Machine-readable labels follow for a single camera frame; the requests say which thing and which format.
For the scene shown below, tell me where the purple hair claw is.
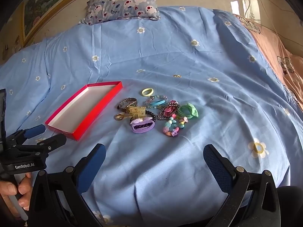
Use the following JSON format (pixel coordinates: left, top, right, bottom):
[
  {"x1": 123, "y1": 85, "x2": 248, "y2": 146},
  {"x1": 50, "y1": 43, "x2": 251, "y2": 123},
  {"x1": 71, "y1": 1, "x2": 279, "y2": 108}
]
[{"x1": 130, "y1": 116, "x2": 156, "y2": 134}]

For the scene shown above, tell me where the person's left hand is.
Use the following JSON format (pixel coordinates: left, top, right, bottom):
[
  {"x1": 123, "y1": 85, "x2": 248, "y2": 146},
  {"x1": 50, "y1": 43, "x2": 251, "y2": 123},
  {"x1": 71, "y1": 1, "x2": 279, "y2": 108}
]
[{"x1": 0, "y1": 172, "x2": 33, "y2": 218}]

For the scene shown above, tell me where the blue floral bed sheet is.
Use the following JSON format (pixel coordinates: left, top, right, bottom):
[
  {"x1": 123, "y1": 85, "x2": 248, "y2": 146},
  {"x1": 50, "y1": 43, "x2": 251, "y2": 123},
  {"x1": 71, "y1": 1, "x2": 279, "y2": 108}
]
[{"x1": 0, "y1": 5, "x2": 303, "y2": 227}]

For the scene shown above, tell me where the pink hair clip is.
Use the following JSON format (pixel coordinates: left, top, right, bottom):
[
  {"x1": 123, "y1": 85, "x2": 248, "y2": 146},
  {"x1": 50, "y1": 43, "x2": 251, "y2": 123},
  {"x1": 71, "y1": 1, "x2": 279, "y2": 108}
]
[{"x1": 163, "y1": 105, "x2": 177, "y2": 118}]

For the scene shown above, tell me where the gold patterned hair claw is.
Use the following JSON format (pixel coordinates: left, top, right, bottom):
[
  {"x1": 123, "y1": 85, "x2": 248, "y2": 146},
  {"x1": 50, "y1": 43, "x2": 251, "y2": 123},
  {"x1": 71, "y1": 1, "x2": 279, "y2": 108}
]
[{"x1": 125, "y1": 106, "x2": 147, "y2": 119}]

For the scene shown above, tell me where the dark bead bracelet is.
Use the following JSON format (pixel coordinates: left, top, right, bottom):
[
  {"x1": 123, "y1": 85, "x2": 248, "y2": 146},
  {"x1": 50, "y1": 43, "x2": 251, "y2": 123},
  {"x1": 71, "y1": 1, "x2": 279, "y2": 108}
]
[{"x1": 129, "y1": 110, "x2": 157, "y2": 123}]

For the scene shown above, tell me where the red cardboard box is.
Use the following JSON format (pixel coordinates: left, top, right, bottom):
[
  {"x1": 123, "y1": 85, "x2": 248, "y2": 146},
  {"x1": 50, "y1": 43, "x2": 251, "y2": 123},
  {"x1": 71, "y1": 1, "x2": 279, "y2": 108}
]
[{"x1": 45, "y1": 81, "x2": 123, "y2": 141}]

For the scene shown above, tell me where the colourful candy bead bracelet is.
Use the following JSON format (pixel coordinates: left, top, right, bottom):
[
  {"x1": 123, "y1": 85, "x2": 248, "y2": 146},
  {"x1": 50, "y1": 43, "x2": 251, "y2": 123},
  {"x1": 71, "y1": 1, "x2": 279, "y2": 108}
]
[{"x1": 162, "y1": 114, "x2": 190, "y2": 138}]

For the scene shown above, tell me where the gold framed wall painting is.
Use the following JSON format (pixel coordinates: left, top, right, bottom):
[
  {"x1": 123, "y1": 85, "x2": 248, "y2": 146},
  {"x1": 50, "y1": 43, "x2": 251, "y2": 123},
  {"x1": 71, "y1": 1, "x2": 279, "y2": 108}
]
[{"x1": 21, "y1": 0, "x2": 116, "y2": 46}]

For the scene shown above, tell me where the green bow hair tie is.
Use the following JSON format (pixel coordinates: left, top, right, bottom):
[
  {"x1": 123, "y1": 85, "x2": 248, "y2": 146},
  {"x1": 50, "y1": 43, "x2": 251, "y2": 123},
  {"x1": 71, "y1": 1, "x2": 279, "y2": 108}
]
[{"x1": 177, "y1": 102, "x2": 199, "y2": 120}]

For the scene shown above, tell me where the square face wristwatch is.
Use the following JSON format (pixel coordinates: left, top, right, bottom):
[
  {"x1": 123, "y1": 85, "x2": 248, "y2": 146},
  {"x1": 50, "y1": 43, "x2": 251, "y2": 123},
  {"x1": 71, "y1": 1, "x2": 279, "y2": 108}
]
[{"x1": 118, "y1": 97, "x2": 138, "y2": 111}]

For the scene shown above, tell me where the pastel crystal bead bracelet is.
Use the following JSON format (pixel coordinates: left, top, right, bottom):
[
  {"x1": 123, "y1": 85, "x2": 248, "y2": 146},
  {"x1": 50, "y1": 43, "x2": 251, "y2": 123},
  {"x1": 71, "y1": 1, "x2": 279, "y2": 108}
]
[{"x1": 145, "y1": 95, "x2": 168, "y2": 109}]

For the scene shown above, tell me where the window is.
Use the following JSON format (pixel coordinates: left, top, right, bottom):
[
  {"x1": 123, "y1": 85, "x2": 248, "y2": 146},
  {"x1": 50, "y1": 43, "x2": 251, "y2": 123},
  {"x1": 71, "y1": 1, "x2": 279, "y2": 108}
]
[{"x1": 231, "y1": 0, "x2": 262, "y2": 25}]

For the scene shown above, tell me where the dark chain bracelet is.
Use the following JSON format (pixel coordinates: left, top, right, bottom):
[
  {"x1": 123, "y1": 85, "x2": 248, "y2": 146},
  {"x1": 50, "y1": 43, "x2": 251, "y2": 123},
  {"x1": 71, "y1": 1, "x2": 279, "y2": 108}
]
[{"x1": 158, "y1": 100, "x2": 181, "y2": 121}]

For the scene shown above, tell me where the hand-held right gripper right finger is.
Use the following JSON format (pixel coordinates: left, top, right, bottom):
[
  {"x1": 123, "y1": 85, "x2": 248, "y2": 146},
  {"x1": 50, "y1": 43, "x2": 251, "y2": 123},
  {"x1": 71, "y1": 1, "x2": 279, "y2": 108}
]
[{"x1": 203, "y1": 144, "x2": 281, "y2": 227}]

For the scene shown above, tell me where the cartoon print pillow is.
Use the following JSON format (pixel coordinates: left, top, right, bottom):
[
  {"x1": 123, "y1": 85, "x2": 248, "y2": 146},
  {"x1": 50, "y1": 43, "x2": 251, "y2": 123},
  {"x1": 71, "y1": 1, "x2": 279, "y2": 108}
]
[{"x1": 84, "y1": 0, "x2": 161, "y2": 26}]

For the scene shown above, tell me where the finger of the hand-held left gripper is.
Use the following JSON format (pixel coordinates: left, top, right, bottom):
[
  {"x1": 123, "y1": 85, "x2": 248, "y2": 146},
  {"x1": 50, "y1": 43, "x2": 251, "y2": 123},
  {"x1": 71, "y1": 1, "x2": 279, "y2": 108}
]
[
  {"x1": 22, "y1": 124, "x2": 46, "y2": 139},
  {"x1": 35, "y1": 133, "x2": 67, "y2": 155}
]

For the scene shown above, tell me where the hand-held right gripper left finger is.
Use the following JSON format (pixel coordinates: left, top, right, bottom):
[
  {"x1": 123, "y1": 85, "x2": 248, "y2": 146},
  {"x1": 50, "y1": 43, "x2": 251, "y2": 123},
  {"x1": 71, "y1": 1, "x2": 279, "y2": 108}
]
[{"x1": 24, "y1": 143, "x2": 107, "y2": 227}]

